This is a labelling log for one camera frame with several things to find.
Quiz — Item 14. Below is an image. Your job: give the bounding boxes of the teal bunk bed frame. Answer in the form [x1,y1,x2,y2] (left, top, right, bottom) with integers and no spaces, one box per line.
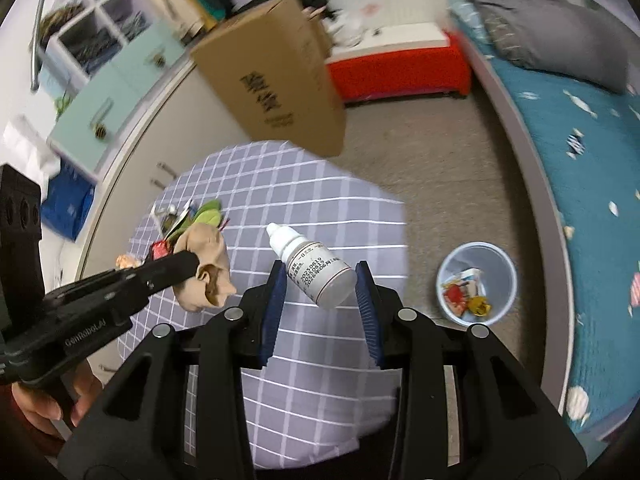
[445,0,640,456]

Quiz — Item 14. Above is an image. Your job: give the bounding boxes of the silver foil wrapper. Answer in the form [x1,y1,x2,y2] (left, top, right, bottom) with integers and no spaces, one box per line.
[155,202,196,238]

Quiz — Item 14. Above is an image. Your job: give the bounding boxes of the red covered bench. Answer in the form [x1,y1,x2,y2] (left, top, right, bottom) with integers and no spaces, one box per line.
[325,32,473,107]

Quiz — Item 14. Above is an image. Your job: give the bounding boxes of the green plant ornament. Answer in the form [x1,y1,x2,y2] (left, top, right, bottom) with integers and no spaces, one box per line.
[52,92,76,118]

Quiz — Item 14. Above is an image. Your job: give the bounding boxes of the grey checked tablecloth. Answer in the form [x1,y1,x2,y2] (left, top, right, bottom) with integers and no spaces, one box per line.
[117,140,408,476]

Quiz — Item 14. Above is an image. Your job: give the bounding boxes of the cream low cabinet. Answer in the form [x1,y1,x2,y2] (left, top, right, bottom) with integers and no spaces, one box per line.
[45,60,241,286]

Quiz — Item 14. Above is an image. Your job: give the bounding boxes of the red snack wrapper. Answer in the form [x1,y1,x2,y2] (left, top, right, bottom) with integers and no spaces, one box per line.
[442,284,468,311]

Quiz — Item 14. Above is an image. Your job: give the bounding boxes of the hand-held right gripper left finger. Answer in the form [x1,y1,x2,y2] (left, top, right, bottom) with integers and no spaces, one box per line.
[59,259,291,480]

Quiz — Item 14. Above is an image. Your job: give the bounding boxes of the brown paper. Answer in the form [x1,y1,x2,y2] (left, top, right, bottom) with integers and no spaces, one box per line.
[172,223,237,313]

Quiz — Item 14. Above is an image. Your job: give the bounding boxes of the person's left hand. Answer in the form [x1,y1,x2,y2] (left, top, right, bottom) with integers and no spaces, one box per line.
[12,365,103,441]

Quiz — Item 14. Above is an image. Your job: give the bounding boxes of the blue bag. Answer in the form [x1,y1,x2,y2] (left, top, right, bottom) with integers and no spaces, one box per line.
[40,160,96,242]

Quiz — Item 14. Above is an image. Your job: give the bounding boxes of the large cardboard box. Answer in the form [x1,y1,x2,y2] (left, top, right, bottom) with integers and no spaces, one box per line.
[190,0,347,158]

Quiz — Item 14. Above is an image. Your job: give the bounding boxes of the white paper bag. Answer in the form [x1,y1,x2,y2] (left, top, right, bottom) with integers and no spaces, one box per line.
[0,115,61,186]

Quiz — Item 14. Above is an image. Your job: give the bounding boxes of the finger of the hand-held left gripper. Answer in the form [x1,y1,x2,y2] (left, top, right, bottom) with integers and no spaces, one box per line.
[42,251,200,321]

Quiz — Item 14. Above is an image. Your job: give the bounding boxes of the folded dark jeans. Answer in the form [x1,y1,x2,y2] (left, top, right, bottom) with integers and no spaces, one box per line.
[65,20,118,63]

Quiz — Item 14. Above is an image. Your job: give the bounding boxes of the grey metal handrail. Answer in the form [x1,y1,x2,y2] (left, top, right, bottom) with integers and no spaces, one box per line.
[29,0,56,92]

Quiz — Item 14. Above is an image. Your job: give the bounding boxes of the white plastic bag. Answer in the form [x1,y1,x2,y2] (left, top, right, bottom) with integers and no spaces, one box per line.
[330,7,371,46]

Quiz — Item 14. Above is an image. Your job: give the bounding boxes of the dark checked pillow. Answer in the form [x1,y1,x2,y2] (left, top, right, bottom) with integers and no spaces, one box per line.
[482,10,531,68]

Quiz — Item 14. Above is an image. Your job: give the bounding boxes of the grey duvet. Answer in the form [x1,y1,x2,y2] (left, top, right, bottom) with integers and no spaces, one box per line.
[465,0,631,93]

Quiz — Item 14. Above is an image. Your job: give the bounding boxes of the small clear trash bin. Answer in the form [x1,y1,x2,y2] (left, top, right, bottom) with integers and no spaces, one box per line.
[436,242,518,326]

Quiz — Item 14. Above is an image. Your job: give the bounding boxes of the teal printed bed sheet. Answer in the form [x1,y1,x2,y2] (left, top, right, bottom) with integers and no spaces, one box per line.
[450,2,640,433]

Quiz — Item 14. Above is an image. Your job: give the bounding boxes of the green wrapper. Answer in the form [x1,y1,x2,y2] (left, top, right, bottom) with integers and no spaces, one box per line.
[192,200,223,228]

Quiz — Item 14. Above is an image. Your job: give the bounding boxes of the white board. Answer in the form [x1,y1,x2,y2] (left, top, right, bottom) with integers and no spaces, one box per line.
[325,22,453,63]

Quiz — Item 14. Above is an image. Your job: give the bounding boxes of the pile of folded clothes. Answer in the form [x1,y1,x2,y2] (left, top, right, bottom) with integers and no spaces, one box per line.
[40,0,93,31]

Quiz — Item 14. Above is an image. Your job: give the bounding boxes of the light blue pillow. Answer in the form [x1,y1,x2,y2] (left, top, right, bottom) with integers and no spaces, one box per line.
[450,2,488,43]

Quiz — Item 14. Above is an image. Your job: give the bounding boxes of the white dropper bottle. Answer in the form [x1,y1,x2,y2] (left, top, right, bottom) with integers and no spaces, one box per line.
[265,222,358,311]

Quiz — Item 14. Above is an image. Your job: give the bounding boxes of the white torn wrapper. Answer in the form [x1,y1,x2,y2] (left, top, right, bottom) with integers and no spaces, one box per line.
[450,267,485,291]

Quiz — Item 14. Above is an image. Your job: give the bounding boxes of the small cardboard box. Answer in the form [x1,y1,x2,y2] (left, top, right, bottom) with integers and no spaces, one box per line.
[300,2,333,58]

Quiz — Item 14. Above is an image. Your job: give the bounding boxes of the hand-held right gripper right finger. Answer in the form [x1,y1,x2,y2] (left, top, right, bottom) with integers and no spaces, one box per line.
[354,260,588,480]

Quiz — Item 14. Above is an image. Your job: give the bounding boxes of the folded grey clothes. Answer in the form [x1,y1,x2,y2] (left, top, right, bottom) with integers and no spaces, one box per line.
[117,12,148,41]

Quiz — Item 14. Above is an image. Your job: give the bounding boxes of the white cubby shelf unit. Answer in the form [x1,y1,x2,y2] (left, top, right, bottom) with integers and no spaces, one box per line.
[30,0,201,181]

